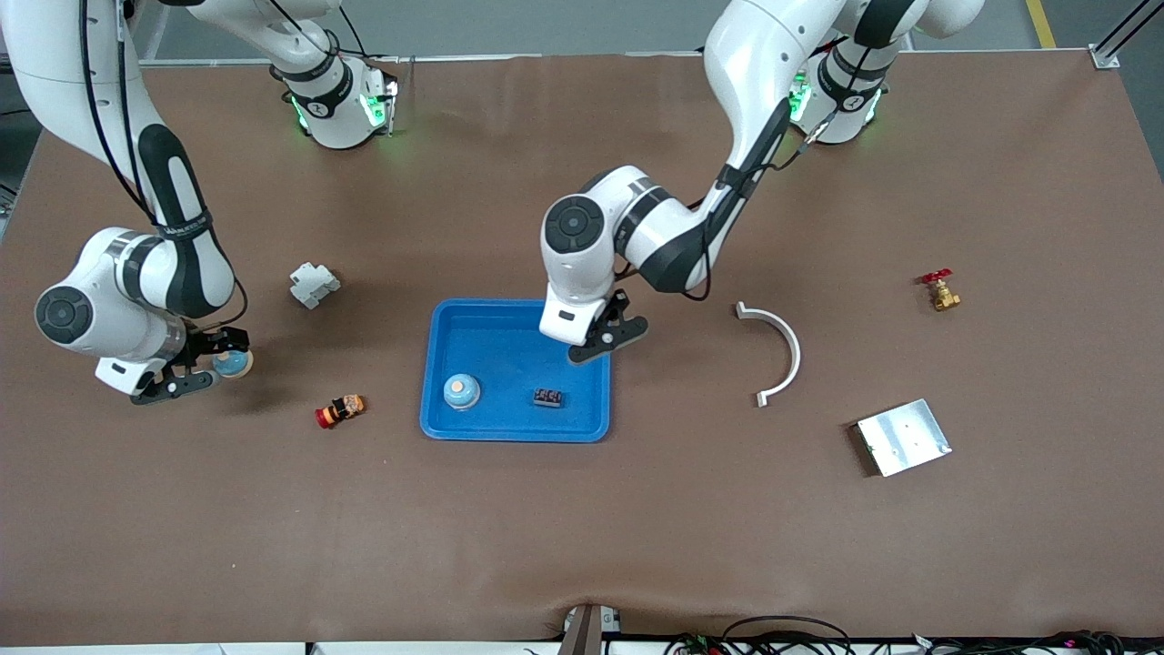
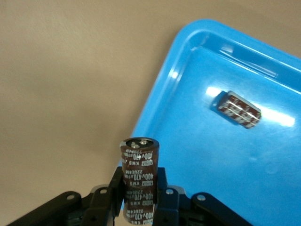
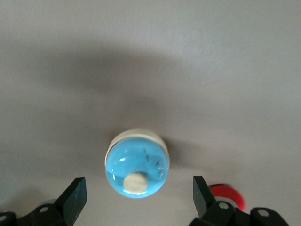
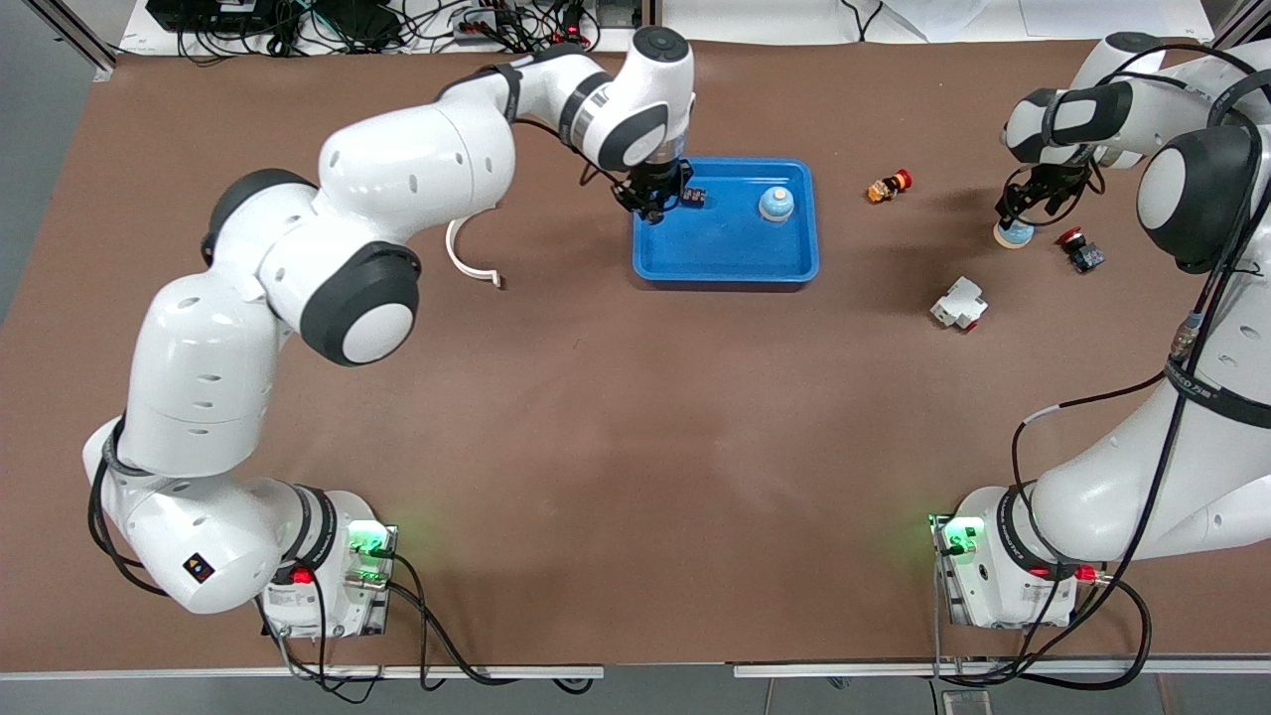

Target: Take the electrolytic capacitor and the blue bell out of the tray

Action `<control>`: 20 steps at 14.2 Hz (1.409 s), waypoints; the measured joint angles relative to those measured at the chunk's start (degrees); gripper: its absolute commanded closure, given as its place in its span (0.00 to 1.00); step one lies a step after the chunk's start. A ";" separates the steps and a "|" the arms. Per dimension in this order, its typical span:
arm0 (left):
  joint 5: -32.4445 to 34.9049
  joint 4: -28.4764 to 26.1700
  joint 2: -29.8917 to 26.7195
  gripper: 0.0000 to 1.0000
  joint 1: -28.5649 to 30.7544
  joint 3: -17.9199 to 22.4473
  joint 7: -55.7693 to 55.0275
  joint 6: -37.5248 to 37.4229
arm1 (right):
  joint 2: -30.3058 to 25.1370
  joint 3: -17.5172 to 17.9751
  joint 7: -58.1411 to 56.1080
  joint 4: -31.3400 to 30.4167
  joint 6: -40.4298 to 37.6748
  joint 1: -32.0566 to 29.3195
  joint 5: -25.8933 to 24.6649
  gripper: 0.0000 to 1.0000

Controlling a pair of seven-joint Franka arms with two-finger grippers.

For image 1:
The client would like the white curved bracket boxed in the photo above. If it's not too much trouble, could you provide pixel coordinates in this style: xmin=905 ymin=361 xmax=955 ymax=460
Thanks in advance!
xmin=735 ymin=301 xmax=803 ymax=408

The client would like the tangled black cable bundle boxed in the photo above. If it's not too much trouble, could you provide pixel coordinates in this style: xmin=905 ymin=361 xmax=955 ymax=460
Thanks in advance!
xmin=909 ymin=630 xmax=1164 ymax=655

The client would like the square aluminium plate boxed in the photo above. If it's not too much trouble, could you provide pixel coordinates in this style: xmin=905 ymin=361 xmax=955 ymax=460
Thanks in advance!
xmin=853 ymin=398 xmax=953 ymax=479

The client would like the red yellow emergency stop button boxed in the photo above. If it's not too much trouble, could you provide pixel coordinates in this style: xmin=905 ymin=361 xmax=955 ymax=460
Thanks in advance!
xmin=315 ymin=393 xmax=367 ymax=430

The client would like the aluminium frame post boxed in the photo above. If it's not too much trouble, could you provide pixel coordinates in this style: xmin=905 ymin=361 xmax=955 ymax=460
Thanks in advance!
xmin=1089 ymin=0 xmax=1164 ymax=70

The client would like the white circuit breaker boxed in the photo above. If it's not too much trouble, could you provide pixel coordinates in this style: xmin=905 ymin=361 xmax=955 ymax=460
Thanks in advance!
xmin=289 ymin=262 xmax=342 ymax=311

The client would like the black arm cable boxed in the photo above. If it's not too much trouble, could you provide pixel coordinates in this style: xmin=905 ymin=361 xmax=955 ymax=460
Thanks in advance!
xmin=78 ymin=0 xmax=252 ymax=333
xmin=618 ymin=96 xmax=842 ymax=303

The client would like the black looped cable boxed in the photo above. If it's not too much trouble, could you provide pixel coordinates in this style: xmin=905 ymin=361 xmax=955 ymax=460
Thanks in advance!
xmin=721 ymin=615 xmax=856 ymax=655

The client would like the brass valve red handle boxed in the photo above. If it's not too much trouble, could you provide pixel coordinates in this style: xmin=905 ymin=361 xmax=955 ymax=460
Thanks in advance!
xmin=917 ymin=268 xmax=962 ymax=313

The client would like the blue plastic tray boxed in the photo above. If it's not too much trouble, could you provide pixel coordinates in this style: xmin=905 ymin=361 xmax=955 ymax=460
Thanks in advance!
xmin=419 ymin=299 xmax=612 ymax=444

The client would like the red green wire bundle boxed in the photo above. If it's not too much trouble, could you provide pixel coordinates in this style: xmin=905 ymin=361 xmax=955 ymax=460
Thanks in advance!
xmin=664 ymin=631 xmax=728 ymax=655

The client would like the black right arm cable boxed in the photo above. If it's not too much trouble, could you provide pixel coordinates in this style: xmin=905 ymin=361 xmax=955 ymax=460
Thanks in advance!
xmin=78 ymin=0 xmax=252 ymax=333

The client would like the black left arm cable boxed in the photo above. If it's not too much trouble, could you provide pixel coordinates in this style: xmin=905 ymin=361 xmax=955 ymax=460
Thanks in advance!
xmin=618 ymin=96 xmax=842 ymax=303

